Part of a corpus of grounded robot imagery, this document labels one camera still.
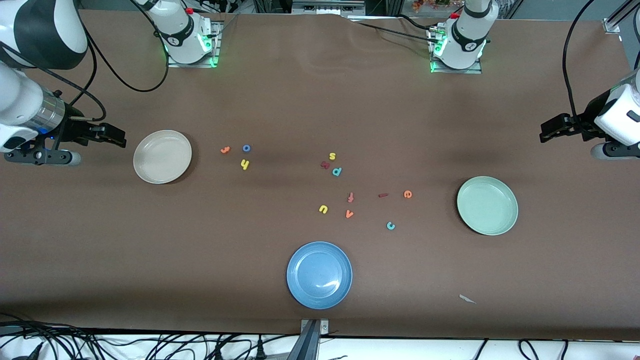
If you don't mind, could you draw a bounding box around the beige plate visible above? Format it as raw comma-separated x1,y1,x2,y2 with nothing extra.
133,130,193,185

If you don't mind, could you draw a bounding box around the green plate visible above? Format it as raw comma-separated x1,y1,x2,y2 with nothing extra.
456,176,519,236

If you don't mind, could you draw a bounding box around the orange flower decoration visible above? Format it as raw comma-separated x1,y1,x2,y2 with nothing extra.
412,0,451,12

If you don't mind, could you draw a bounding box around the brown table cover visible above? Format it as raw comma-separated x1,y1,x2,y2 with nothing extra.
0,9,640,342

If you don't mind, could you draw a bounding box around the blue plate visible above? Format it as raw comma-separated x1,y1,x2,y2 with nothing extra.
286,241,353,310

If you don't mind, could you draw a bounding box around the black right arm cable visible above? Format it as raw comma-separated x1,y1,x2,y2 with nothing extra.
0,0,171,123

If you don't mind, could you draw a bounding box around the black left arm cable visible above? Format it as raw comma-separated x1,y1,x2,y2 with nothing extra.
562,0,640,121

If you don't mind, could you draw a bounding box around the aluminium frame profile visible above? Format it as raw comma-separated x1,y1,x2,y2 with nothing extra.
602,0,640,35

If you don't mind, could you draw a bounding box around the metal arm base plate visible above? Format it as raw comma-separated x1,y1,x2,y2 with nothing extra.
166,21,222,68
429,25,483,75

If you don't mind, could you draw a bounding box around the black cable to arm base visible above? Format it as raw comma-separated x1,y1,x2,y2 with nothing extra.
356,21,435,39
397,14,443,32

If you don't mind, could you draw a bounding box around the grey metal frame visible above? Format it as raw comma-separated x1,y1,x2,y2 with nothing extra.
291,0,367,15

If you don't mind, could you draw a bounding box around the grey metal bracket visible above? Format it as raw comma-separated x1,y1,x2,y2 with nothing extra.
287,319,330,360

